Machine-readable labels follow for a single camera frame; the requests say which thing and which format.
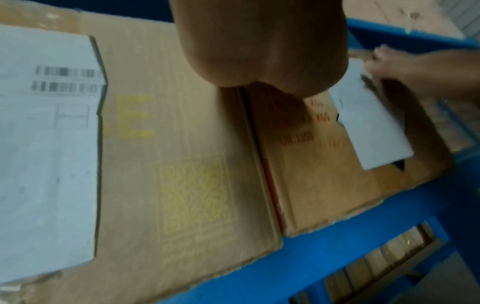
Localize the person's left hand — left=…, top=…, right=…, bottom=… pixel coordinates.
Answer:
left=168, top=0, right=350, bottom=99

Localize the person's right hand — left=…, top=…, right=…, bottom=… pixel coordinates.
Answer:
left=363, top=44, right=451, bottom=100

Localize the large brown cardboard box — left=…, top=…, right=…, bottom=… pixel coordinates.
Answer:
left=0, top=0, right=455, bottom=304

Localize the person's right forearm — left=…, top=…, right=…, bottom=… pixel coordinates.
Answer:
left=446, top=48, right=480, bottom=105

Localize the plain brown cardboard sheet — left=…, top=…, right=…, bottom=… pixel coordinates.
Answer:
left=342, top=0, right=467, bottom=40

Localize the small white paper label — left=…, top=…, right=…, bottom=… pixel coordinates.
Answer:
left=327, top=58, right=415, bottom=171

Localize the blue metal shelf rack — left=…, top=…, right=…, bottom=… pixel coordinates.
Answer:
left=155, top=16, right=480, bottom=304

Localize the row of small cardboard boxes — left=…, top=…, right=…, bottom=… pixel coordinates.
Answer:
left=290, top=98, right=480, bottom=304

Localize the large white barcode label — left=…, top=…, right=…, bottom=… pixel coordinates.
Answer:
left=0, top=24, right=109, bottom=286

